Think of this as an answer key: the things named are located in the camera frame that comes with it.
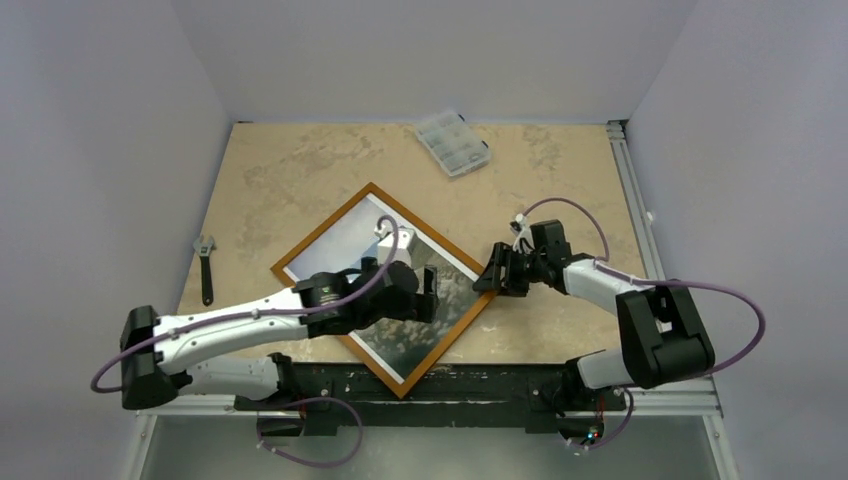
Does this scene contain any wooden picture frame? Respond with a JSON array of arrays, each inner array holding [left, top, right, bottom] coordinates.
[[270, 182, 498, 400]]

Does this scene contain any landscape photo print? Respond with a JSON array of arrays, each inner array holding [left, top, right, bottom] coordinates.
[[284, 193, 484, 384]]

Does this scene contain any clear plastic organizer box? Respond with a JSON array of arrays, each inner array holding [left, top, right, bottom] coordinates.
[[414, 110, 492, 178]]

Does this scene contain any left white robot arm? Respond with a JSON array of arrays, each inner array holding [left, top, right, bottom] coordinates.
[[119, 257, 439, 410]]

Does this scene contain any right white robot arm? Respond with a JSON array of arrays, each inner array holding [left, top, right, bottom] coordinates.
[[473, 220, 715, 407]]

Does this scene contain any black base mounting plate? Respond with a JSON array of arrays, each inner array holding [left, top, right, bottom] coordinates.
[[233, 363, 626, 437]]

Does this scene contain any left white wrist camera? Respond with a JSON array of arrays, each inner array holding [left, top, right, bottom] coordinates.
[[375, 225, 418, 267]]

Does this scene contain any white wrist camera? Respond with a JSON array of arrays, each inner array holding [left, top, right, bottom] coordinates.
[[510, 212, 534, 254], [375, 225, 418, 267]]

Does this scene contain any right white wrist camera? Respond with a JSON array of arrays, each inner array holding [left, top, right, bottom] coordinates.
[[510, 212, 534, 254]]

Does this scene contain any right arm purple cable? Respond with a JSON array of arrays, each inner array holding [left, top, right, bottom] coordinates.
[[516, 197, 768, 386]]

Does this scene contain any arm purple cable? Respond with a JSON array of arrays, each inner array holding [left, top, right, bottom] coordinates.
[[89, 214, 400, 395], [516, 197, 768, 386]]

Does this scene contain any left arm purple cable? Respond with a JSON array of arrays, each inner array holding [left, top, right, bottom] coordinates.
[[89, 214, 400, 395]]

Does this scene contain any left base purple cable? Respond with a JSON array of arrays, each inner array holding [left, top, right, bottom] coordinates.
[[255, 397, 364, 470]]

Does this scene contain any aluminium rail frame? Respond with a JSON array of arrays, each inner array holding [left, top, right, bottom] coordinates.
[[132, 119, 740, 480]]

